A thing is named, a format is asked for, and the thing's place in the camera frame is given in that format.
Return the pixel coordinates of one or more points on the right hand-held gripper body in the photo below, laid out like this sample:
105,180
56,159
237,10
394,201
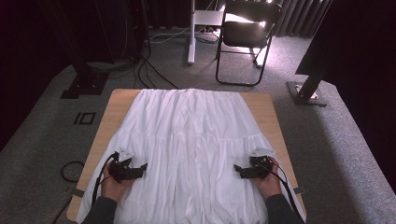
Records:
260,166

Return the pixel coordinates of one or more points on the person's left hand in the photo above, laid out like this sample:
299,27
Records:
112,188

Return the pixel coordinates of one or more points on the grey tape piece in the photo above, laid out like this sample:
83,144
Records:
300,190
78,192

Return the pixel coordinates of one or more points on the person's right hand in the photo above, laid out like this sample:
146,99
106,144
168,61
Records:
269,186

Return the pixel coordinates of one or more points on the black folding chair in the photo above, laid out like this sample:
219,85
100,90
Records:
246,34

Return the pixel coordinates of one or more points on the white desk leg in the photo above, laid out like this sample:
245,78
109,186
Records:
191,37

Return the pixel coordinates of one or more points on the black metal stand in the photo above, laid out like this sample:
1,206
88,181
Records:
306,91
85,84

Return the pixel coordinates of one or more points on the grey curtain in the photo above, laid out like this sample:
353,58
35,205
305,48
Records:
299,15

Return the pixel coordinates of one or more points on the white skirt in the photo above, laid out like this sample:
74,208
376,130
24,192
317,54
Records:
190,137

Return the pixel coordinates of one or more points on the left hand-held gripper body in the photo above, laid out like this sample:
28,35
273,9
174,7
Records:
122,169

